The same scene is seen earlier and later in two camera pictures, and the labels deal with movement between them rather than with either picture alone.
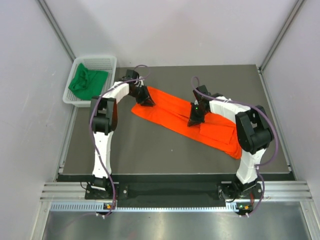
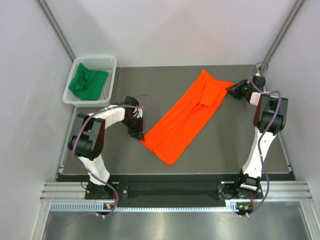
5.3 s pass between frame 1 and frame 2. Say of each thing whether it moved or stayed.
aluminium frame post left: stayed
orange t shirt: moved
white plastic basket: stayed
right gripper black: moved
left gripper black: moved
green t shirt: stayed
